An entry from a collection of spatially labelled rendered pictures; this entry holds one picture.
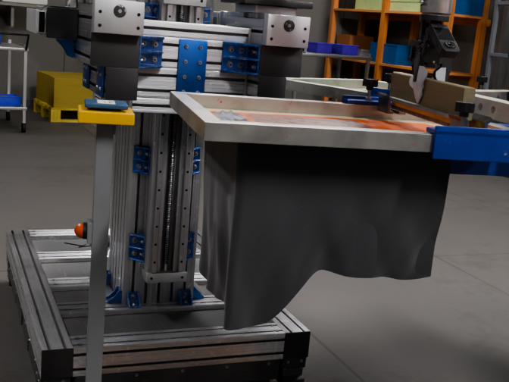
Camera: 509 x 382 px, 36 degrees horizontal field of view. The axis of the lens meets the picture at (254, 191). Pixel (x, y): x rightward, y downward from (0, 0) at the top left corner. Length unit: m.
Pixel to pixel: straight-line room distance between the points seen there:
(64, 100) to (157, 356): 6.21
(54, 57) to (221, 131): 8.11
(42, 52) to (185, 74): 7.28
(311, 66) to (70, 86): 3.53
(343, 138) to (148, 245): 1.12
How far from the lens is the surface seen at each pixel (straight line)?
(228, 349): 2.51
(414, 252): 1.84
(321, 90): 2.82
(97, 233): 1.98
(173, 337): 2.46
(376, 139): 1.64
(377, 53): 9.29
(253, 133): 1.57
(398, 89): 2.13
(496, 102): 2.15
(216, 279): 1.92
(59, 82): 8.44
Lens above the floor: 1.19
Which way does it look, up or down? 12 degrees down
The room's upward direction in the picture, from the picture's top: 5 degrees clockwise
